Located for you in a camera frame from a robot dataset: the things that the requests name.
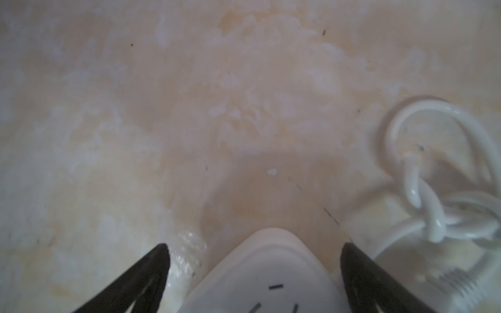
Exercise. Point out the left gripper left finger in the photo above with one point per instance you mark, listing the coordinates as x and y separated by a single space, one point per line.
140 288

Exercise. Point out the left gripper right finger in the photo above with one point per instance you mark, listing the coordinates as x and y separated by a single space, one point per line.
371 289

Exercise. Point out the white square power strip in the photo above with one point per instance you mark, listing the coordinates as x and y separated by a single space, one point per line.
271 271

